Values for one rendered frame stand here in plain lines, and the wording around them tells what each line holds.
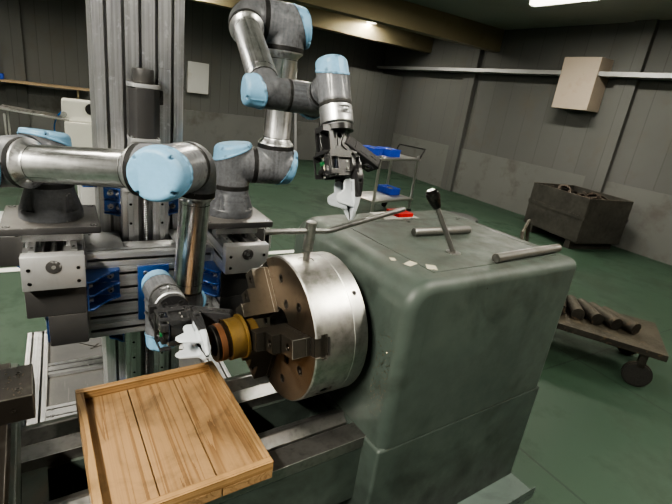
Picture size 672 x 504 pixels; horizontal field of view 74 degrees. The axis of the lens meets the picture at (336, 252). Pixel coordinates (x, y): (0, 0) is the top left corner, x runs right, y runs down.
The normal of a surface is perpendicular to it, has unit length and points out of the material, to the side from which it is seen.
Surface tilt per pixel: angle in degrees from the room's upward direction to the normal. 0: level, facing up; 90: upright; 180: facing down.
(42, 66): 90
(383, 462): 90
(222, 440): 0
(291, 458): 0
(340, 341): 75
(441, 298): 90
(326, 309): 50
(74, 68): 90
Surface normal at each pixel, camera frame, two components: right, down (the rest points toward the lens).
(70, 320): 0.50, 0.35
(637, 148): -0.86, 0.06
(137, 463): 0.13, -0.94
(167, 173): -0.05, 0.31
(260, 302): 0.48, -0.39
